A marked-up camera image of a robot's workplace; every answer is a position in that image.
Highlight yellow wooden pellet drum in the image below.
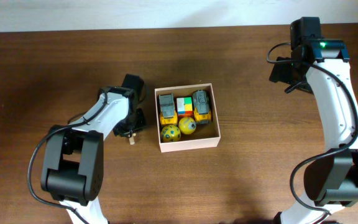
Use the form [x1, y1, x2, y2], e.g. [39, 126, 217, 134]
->
[127, 131, 136, 145]

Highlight yellow grey dump truck toy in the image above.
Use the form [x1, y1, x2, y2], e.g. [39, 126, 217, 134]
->
[158, 93, 178, 126]

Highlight yellow ball blue letters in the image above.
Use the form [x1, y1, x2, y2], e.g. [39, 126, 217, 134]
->
[160, 124, 181, 142]

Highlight multicolour puzzle cube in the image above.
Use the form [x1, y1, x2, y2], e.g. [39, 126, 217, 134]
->
[176, 96, 193, 118]

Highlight yellow ball with eye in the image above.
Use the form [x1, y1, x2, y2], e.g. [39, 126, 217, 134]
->
[178, 117, 196, 135]

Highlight yellow grey mixer truck toy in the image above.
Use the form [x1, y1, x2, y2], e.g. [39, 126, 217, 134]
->
[192, 90, 212, 124]

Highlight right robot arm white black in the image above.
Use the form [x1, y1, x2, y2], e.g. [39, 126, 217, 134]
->
[269, 17, 358, 223]

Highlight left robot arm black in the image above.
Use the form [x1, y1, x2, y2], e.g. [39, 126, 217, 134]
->
[40, 74, 146, 223]

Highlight white cardboard box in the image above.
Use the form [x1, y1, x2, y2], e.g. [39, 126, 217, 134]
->
[154, 83, 221, 152]

